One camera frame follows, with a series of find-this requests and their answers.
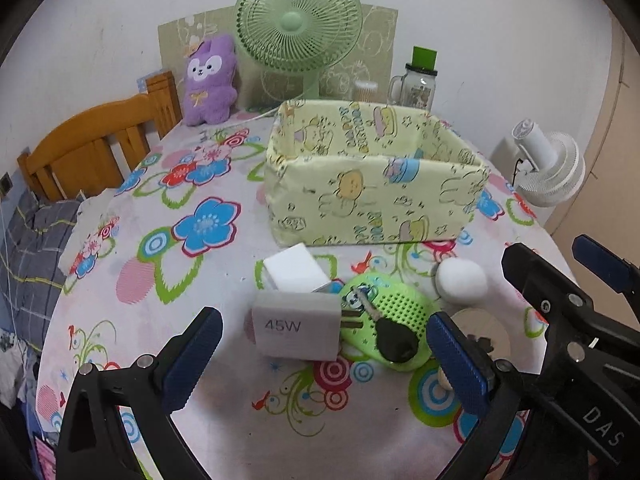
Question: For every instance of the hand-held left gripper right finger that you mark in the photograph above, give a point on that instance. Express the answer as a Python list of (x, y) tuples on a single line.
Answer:
[(457, 360)]

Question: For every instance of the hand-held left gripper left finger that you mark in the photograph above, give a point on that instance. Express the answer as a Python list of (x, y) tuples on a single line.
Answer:
[(195, 355)]

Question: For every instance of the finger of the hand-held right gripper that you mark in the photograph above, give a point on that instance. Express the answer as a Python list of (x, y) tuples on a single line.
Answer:
[(530, 270), (600, 260)]

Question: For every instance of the round beige hedgehog mirror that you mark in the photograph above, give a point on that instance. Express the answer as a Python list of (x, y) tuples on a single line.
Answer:
[(492, 332)]

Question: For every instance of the black car key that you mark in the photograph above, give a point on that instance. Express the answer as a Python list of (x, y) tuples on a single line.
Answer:
[(395, 342)]

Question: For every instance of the white egg-shaped object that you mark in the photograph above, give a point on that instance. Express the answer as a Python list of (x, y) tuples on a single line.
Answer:
[(462, 280)]

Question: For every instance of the green silicone panda pouch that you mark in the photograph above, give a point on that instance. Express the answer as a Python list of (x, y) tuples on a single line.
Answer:
[(405, 305)]

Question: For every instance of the white wall charger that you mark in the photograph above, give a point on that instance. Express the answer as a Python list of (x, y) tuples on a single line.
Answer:
[(295, 327)]

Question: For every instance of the small white cube box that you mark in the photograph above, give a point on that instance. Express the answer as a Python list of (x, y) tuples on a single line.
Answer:
[(295, 267)]

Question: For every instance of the yellow cartoon printed storage box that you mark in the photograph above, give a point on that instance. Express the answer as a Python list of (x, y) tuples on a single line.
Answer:
[(350, 200)]

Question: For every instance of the floral printed tablecloth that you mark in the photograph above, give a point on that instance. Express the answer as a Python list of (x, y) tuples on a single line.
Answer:
[(240, 410)]

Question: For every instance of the white standing fan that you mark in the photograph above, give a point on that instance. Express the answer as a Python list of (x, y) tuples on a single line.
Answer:
[(550, 165)]

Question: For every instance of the beige wooden door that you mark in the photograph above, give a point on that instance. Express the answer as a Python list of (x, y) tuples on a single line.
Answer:
[(615, 135)]

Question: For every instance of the grey plaid blanket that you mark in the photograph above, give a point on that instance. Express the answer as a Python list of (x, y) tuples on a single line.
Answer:
[(35, 245)]

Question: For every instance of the glass jar with green lid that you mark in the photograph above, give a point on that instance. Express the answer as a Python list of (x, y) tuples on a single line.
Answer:
[(417, 92)]

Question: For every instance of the wooden bed headboard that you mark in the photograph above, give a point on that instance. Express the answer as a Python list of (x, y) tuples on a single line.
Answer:
[(90, 140)]

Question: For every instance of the clear cotton swab container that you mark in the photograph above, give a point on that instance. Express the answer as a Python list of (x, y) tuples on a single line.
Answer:
[(365, 91)]

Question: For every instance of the purple plush toy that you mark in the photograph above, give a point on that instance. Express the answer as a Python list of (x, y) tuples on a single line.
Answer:
[(207, 85)]

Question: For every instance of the green desk fan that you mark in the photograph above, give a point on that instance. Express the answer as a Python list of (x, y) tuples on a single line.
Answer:
[(290, 20)]

